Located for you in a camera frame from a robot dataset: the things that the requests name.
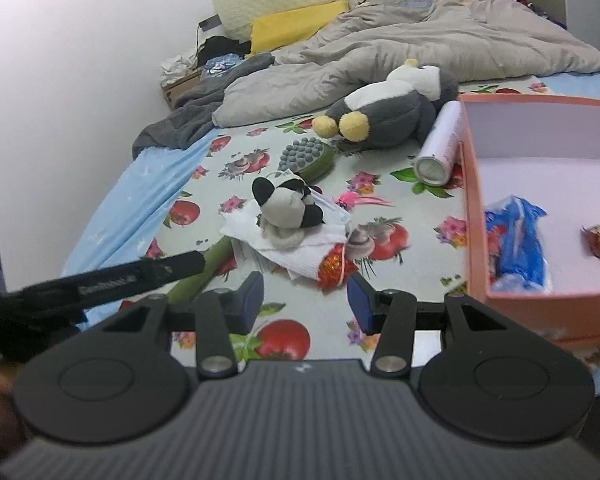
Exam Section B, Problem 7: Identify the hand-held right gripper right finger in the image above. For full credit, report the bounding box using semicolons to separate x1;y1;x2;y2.
346;272;511;378

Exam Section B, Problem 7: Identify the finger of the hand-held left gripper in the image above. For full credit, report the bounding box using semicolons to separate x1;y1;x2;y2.
17;250;206;312

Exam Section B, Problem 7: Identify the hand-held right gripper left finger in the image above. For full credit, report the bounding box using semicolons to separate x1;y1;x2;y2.
102;271;265;380

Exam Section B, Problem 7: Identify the blue face mask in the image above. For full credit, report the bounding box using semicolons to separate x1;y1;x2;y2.
272;170;353;231

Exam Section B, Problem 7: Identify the small panda plush toy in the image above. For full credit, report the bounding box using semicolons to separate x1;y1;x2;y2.
251;176;327;248

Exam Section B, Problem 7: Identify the pink cardboard box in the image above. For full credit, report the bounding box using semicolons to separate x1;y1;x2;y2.
459;94;600;356

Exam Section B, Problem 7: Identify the red shiny wrapped packet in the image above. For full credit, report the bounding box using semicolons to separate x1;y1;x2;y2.
317;242;358;293

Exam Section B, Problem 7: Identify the pink feathered bird toy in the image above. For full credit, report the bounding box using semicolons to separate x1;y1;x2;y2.
337;187;396;211

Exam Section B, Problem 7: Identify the fruit printed bed sheet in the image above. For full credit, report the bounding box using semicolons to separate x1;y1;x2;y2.
87;80;600;376

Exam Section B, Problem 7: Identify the green plush massage brush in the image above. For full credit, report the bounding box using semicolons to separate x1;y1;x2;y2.
167;136;340;306

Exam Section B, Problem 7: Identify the blue plastic packet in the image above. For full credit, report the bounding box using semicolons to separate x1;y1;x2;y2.
485;195;553;293

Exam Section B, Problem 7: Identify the white spray can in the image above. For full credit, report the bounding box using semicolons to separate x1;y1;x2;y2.
414;101;465;187

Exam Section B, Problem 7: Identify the dark grey blanket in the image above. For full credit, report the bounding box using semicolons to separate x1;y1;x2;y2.
132;52;276;158

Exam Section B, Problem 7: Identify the brown cardboard box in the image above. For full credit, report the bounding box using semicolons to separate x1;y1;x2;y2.
161;67;203;111

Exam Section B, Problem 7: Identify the grey penguin plush toy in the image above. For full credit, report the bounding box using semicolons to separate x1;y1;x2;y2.
311;58;460;151

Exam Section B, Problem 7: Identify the white crumpled cloth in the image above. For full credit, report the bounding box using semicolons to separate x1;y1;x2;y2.
160;52;201;86

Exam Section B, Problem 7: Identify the blue printed bag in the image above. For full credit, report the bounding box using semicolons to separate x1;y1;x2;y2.
202;54;243;78

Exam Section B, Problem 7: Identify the black cloth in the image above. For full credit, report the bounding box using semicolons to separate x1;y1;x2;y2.
197;35;251;61

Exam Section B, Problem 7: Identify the grey duvet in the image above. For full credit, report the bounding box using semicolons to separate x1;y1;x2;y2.
212;0;600;128

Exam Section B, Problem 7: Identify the yellow pillow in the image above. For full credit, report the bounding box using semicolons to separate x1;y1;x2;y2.
250;0;351;56

